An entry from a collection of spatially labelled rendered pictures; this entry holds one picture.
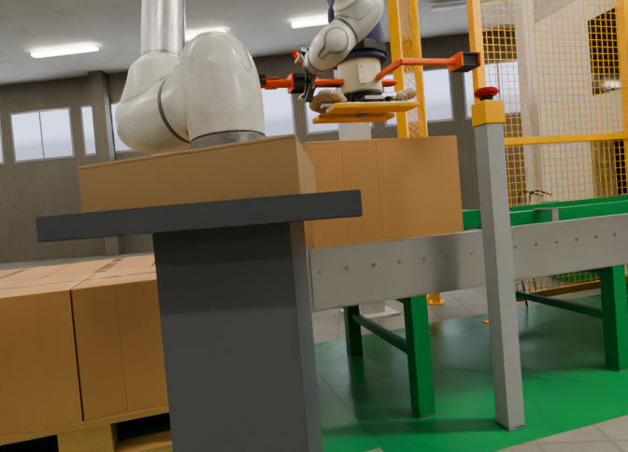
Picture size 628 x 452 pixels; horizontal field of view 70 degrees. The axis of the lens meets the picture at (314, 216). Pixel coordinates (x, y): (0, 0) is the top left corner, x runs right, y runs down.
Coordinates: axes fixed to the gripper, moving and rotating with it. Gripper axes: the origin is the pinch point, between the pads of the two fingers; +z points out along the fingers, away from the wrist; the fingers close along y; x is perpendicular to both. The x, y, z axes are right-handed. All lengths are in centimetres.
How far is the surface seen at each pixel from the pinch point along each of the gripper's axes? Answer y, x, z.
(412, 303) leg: 82, 22, -32
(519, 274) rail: 78, 64, -33
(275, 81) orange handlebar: 0.5, -9.7, 0.4
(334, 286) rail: 73, -4, -31
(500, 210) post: 54, 44, -50
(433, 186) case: 44, 43, -16
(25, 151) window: -121, -362, 977
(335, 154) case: 30.3, 5.5, -15.6
